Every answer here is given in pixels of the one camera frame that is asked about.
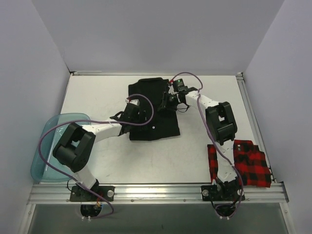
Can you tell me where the front aluminium table rail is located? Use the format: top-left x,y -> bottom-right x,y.
27,183 -> 289,205

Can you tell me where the back aluminium table rail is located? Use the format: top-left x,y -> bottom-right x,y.
70,70 -> 244,77

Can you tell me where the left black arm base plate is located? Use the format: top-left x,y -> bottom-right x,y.
69,185 -> 115,202

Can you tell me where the red black plaid shirt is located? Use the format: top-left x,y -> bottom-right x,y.
207,139 -> 272,188

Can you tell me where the aluminium table rail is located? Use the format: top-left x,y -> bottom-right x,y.
236,73 -> 276,183
27,183 -> 289,205
70,70 -> 244,77

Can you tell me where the translucent blue plastic bin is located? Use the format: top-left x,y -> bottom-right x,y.
31,113 -> 90,183

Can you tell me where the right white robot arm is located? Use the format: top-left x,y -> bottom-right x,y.
158,78 -> 238,199

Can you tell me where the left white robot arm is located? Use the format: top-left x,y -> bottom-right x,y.
53,99 -> 144,200

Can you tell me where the black long sleeve shirt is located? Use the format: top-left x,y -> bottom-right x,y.
128,78 -> 180,141

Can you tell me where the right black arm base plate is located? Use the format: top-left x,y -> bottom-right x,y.
200,180 -> 241,202

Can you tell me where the right aluminium table rail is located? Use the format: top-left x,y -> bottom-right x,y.
236,73 -> 276,183

